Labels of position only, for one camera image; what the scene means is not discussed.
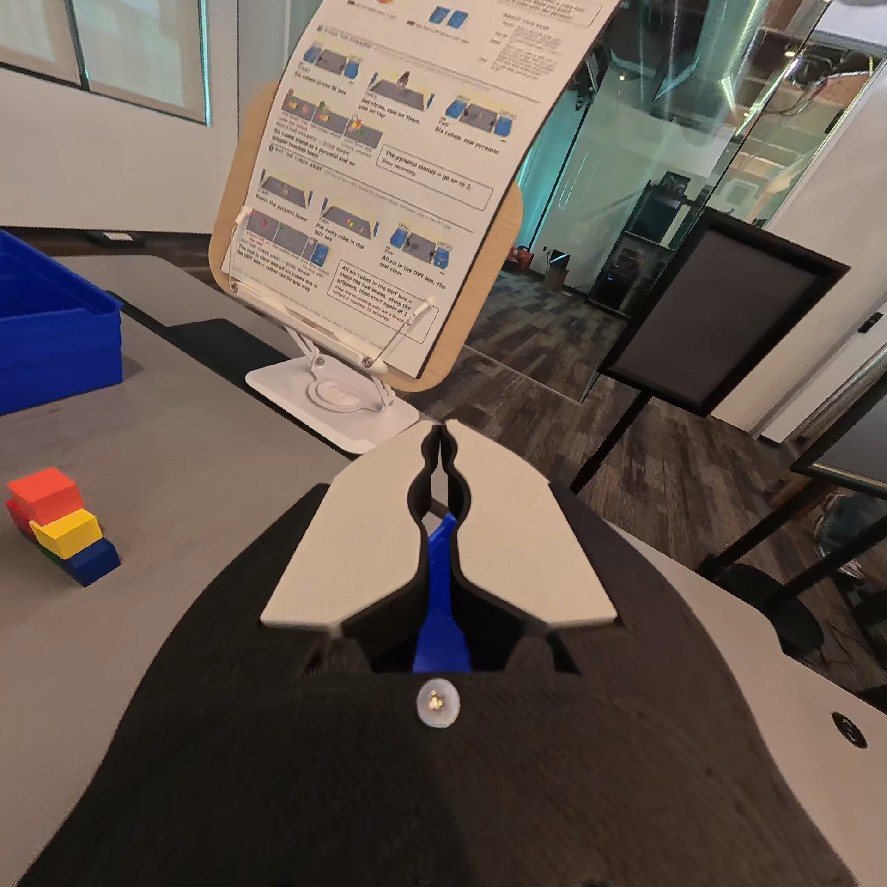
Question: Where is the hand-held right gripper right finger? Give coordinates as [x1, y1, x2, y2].
[441, 419, 619, 670]

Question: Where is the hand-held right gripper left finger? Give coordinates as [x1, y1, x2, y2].
[260, 420, 442, 670]

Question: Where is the blue plastic storage bin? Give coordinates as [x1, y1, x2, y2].
[412, 513, 474, 673]
[0, 229, 125, 417]

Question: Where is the dark blue wooden cube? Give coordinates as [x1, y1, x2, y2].
[59, 537, 122, 589]

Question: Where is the yellow wooden cube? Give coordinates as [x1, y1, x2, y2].
[29, 508, 104, 561]

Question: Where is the orange wooden cube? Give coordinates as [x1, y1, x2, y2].
[6, 466, 85, 526]

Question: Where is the black framed floor sign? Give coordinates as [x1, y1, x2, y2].
[696, 377, 887, 659]
[570, 208, 852, 494]

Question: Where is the black metal shelf rack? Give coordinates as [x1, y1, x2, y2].
[589, 170, 702, 320]

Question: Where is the printed instruction sheet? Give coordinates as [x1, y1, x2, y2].
[220, 0, 625, 380]

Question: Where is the glass window white frame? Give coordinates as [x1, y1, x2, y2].
[0, 0, 212, 128]

